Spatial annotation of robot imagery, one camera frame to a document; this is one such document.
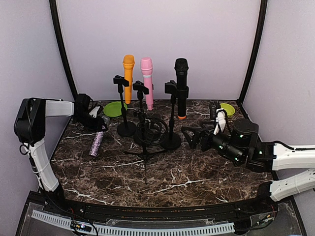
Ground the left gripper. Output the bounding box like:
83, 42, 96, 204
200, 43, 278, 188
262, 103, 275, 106
72, 112, 104, 132

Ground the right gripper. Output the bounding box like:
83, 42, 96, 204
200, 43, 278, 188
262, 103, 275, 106
182, 120, 245, 164

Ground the purple glitter microphone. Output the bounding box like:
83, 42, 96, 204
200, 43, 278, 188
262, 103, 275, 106
89, 115, 110, 157

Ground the black round-base stand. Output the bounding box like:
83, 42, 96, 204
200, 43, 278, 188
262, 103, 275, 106
113, 75, 136, 137
132, 81, 154, 146
161, 80, 189, 150

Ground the black tripod shock-mount stand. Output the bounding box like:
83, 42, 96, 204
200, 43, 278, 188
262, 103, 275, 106
124, 110, 168, 184

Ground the black microphone orange base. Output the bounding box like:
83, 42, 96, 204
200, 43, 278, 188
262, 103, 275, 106
174, 58, 189, 119

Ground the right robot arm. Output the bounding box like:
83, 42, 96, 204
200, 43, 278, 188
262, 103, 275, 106
181, 118, 315, 213

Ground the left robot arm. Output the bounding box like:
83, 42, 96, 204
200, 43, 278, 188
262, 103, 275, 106
14, 94, 108, 193

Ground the pink microphone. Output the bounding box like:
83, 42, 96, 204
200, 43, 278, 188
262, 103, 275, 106
140, 57, 154, 111

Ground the lime green plate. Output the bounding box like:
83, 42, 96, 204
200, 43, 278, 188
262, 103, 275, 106
103, 101, 123, 118

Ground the lime green bowl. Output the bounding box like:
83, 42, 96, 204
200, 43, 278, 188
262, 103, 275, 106
220, 103, 235, 118

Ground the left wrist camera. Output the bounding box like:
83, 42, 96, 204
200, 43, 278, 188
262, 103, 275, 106
89, 105, 103, 118

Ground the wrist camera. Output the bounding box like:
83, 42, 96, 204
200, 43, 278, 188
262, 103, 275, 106
89, 105, 103, 118
209, 101, 227, 135

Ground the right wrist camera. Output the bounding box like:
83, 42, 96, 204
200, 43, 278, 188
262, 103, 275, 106
209, 101, 227, 135

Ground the black front rail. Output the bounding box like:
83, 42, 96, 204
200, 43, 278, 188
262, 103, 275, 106
32, 184, 278, 222

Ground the white slotted cable duct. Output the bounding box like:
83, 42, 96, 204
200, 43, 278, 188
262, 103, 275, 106
31, 210, 235, 236

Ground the black right frame post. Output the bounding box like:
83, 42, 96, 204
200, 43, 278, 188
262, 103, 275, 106
238, 0, 268, 105

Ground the black frame post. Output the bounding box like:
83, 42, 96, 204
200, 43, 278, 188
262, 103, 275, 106
238, 0, 268, 105
49, 0, 78, 100

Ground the black left frame post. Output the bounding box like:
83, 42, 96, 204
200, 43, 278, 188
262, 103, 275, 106
49, 0, 78, 100

